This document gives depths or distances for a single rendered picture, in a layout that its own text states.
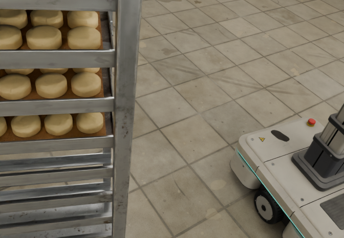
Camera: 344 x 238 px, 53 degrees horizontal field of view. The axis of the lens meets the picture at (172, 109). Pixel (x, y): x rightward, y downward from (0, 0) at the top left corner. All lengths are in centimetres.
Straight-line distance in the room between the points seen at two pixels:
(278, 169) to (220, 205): 34
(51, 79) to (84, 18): 11
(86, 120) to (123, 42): 24
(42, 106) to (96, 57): 12
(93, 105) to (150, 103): 162
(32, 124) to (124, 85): 22
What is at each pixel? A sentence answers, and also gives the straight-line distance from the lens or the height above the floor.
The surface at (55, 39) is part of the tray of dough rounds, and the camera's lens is 54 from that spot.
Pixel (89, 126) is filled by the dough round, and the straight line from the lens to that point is 65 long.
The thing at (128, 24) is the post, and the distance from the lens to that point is 45.
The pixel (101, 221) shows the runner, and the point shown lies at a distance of 85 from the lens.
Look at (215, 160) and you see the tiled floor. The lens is 192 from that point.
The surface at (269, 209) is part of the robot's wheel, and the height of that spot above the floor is 11.
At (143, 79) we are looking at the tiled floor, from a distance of 236.
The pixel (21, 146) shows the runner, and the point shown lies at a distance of 64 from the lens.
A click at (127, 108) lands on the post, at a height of 107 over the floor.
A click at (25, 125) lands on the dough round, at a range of 66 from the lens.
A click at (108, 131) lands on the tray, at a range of 66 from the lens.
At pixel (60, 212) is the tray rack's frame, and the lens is 151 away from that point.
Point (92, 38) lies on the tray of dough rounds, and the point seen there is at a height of 115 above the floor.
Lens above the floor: 143
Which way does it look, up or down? 42 degrees down
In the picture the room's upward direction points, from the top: 10 degrees clockwise
